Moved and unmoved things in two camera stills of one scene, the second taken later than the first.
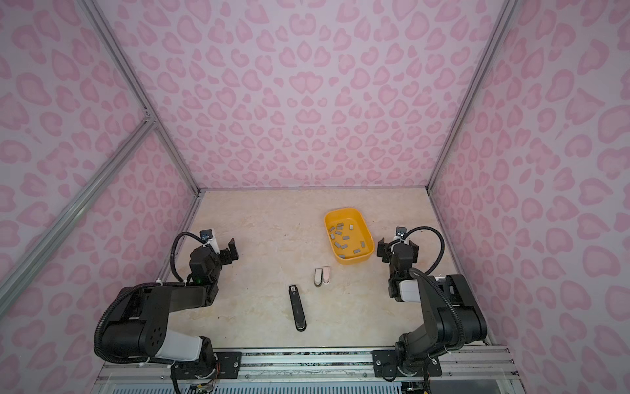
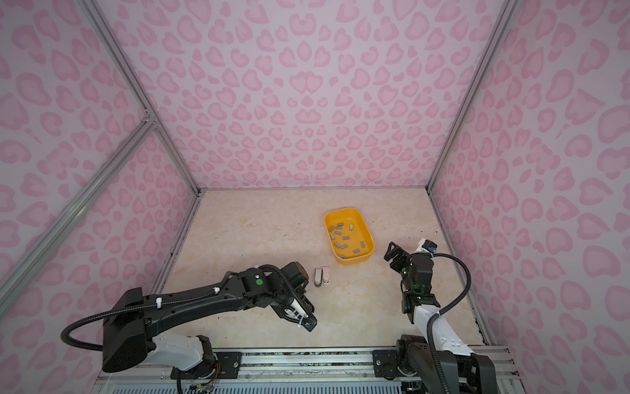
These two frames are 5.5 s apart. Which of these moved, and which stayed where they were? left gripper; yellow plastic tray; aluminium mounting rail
Moved: left gripper
Stayed: yellow plastic tray; aluminium mounting rail
